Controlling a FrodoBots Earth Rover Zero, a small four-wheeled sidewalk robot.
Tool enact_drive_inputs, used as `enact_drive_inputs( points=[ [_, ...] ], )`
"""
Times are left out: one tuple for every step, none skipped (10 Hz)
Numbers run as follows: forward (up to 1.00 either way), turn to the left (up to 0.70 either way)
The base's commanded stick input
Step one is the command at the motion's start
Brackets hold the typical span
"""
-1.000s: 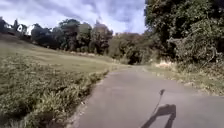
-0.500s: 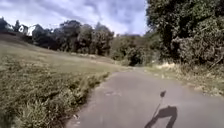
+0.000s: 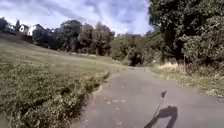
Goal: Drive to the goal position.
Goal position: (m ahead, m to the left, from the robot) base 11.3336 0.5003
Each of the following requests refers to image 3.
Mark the grey asphalt path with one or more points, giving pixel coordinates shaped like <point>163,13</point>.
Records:
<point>133,96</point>

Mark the row of trees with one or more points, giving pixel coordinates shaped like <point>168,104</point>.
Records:
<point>83,38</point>

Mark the grass slope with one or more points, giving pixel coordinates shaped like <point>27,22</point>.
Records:
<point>40,76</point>

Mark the large dense trees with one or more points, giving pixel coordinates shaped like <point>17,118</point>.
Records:
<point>190,30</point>

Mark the grass verge with dry weeds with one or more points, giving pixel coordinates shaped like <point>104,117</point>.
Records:
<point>196,78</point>

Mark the white house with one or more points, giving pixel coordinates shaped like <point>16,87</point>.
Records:
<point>26,29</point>

